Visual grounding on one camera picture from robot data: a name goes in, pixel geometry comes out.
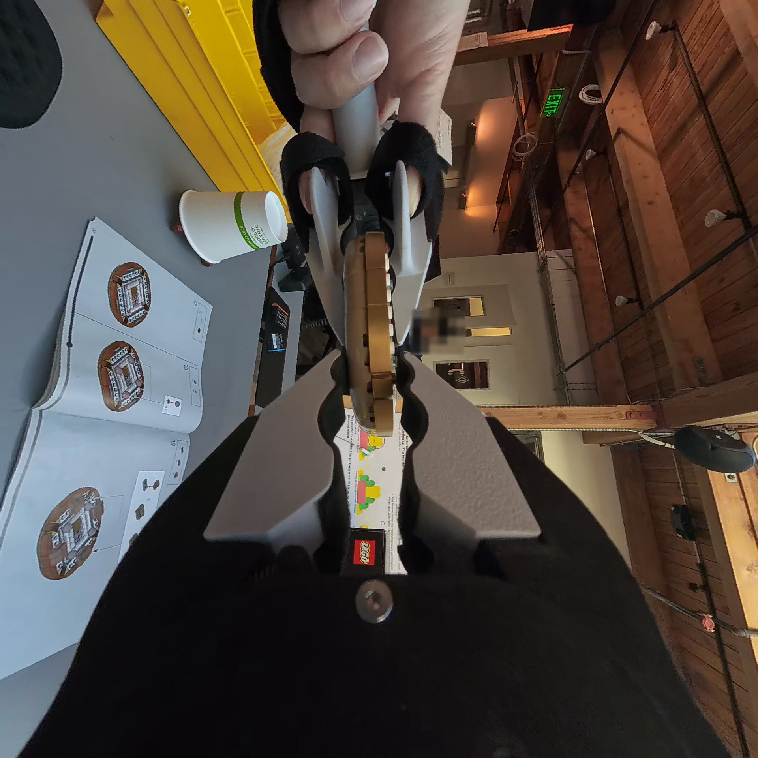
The black battery blue stripe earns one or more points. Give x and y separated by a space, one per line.
275 342

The printed instruction sheet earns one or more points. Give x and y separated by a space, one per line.
379 491

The black battery orange stripe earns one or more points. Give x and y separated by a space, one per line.
278 314

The green exit sign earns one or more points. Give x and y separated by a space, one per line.
554 103

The black lego set box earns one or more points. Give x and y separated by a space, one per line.
366 551

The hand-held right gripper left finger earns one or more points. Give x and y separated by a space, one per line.
266 485

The lego instruction booklet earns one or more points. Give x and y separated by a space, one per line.
118 331

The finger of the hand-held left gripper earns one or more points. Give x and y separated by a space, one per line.
411 260
325 266

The black hanging speaker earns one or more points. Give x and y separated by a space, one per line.
710 447

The black wrist rest pad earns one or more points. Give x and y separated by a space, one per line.
23 59

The gold round lego base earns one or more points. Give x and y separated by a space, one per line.
370 331

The person's left hand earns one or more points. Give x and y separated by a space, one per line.
414 47

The black desk mat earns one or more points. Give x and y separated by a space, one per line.
266 385

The white paper cup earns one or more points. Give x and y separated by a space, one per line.
219 225

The yellow plastic bin stack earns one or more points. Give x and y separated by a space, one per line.
195 77

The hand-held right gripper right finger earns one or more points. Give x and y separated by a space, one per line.
474 485

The black power adapter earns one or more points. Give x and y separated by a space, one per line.
293 266

